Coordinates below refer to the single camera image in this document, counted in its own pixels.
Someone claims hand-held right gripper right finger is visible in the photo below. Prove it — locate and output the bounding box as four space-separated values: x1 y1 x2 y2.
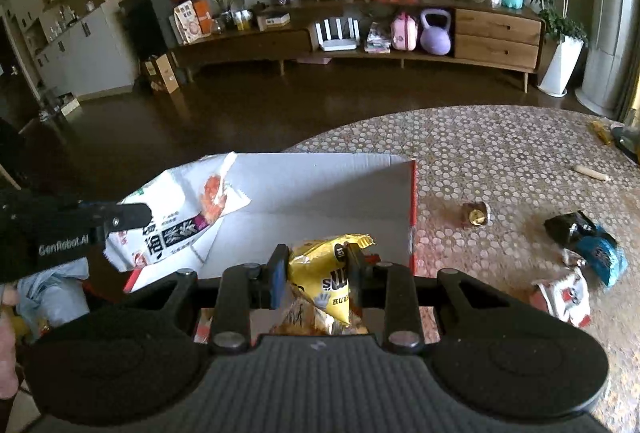
346 242 508 356

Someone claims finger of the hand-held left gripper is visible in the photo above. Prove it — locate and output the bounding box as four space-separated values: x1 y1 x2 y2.
80 200 154 232

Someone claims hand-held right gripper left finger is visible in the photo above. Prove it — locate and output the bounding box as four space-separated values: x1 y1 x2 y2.
125 243 292 357

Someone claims yellow snack packet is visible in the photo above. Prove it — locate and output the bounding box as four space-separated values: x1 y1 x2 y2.
270 233 375 336

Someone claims large white snack packet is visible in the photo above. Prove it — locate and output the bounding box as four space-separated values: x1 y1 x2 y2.
102 152 252 271

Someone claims red cardboard box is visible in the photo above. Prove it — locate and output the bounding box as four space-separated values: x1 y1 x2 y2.
122 153 418 344

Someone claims small gold snack packet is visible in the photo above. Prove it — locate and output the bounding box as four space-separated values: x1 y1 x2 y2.
461 202 490 228

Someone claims white red snack packet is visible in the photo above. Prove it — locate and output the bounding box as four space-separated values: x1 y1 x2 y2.
531 265 592 328

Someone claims black snack packet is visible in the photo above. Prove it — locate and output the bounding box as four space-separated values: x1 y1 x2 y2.
544 212 598 246

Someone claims blue snack packet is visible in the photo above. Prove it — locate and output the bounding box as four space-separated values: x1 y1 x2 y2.
572 225 629 288

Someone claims pale blue cloth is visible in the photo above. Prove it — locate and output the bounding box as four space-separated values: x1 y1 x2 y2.
15 258 91 340

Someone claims patterned tablecloth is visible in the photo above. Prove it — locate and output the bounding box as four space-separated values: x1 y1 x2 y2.
282 106 640 433

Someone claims black cabinet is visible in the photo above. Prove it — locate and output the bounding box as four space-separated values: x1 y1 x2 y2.
118 0 181 60

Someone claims orange white box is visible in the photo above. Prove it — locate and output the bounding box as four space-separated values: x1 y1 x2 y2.
173 0 213 45

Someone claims stack of booklets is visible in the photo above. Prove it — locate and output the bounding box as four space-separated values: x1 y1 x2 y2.
364 22 392 54

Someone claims white router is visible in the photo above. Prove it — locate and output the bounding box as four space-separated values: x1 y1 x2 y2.
310 17 360 52

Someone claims small flat box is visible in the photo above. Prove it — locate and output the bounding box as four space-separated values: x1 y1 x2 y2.
256 12 291 31

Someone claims pink bag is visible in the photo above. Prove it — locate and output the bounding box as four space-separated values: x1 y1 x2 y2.
391 12 420 51

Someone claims purple kettlebell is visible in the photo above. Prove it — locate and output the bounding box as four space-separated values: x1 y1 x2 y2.
420 9 453 54

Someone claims white stick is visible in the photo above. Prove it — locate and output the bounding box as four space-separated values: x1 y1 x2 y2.
574 164 610 182

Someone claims wooden television cabinet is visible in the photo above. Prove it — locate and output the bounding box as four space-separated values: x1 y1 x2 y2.
172 0 546 92

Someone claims white planter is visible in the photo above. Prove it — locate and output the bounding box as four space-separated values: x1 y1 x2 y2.
537 36 585 96

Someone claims black dish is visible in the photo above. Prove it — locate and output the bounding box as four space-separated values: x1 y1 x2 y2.
610 123 640 164

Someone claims grey tower air conditioner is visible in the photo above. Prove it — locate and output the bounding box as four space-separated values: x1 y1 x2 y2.
575 0 640 119

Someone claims wooden wall cabinet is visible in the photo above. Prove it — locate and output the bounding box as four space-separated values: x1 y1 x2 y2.
0 0 142 103

